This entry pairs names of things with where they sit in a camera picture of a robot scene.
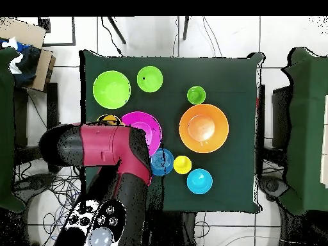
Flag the ridged yellow cup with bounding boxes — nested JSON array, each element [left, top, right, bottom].
[[96, 114, 124, 126]]

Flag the large pink bowl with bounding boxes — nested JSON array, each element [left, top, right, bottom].
[[120, 111, 163, 158]]

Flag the dark blue bowl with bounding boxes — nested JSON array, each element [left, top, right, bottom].
[[150, 147, 175, 177]]

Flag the smooth yellow cup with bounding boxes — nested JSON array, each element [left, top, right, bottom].
[[173, 155, 193, 176]]

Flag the large orange bowl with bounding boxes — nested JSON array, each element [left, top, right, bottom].
[[178, 103, 230, 154]]

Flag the ridged green cup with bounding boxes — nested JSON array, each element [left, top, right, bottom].
[[186, 85, 206, 105]]

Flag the small light blue bowl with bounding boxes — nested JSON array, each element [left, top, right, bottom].
[[186, 168, 213, 195]]

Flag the small green bowl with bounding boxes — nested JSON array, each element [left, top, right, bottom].
[[136, 65, 164, 94]]

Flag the large green bowl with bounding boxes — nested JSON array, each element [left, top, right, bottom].
[[92, 70, 131, 110]]

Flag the dark green tablecloth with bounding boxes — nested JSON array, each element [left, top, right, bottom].
[[79, 49, 266, 215], [277, 46, 328, 216], [0, 47, 26, 213]]

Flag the black tripod leg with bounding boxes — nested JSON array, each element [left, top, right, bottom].
[[182, 16, 191, 41], [106, 16, 127, 45]]

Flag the black stool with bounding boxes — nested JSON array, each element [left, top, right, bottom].
[[12, 81, 61, 174]]

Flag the black cabinet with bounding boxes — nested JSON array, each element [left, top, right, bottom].
[[271, 85, 291, 149]]

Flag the blue and black bag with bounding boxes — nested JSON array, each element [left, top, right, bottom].
[[0, 37, 42, 88]]

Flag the cardboard box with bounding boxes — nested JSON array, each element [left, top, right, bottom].
[[0, 17, 56, 92]]

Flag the black floor cable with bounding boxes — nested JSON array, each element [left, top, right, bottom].
[[100, 16, 124, 56]]

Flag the black frame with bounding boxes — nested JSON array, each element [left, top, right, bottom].
[[37, 16, 77, 47]]

